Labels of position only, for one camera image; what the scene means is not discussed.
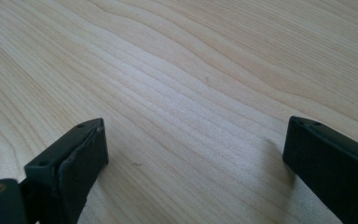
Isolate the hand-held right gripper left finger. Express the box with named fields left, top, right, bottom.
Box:
left=23, top=118, right=110, bottom=224

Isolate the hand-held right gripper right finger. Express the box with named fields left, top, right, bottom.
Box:
left=282, top=116, right=358, bottom=224

